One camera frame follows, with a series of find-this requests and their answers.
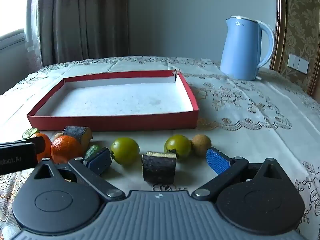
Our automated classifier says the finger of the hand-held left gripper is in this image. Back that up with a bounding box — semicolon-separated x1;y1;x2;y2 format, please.
14;137;45;153
0;142;36;176

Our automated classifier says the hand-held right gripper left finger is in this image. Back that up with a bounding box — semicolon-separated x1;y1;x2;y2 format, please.
32;147;126;202

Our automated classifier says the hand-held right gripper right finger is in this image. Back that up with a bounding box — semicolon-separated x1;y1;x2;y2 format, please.
192;148;284;202

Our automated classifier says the orange tangerine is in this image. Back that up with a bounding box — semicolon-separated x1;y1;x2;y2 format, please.
51;135;83;164
30;133;53;163

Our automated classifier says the tapered green cucumber piece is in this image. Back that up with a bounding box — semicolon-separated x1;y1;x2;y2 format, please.
84;145;102;159

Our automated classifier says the green cucumber chunk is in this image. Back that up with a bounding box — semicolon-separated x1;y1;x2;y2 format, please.
22;128;40;139

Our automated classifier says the green tomato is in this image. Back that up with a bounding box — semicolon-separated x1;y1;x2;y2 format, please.
164;135;192;159
110;137;140;166

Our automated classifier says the dark sugarcane piece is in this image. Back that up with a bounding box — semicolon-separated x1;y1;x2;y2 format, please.
63;126;93;151

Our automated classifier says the red cardboard box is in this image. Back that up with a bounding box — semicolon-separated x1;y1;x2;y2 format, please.
27;70;200;132

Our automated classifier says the dark eggplant chunk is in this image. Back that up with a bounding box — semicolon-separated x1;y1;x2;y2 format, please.
142;151;177;185

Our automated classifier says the light blue electric kettle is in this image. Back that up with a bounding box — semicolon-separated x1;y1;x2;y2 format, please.
220;16;275;81

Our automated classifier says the sheer white curtain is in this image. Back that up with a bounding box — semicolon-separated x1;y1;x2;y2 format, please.
24;0;43;68

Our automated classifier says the brown curtain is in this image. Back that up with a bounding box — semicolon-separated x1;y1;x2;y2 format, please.
37;0;129;67

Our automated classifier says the window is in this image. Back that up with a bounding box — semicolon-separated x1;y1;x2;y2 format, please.
0;0;29;53

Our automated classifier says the white wall switch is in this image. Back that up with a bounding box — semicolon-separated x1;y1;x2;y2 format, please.
287;53;309;75

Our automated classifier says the gold framed patterned wall panel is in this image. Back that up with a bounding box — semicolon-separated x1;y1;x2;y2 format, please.
269;0;320;97

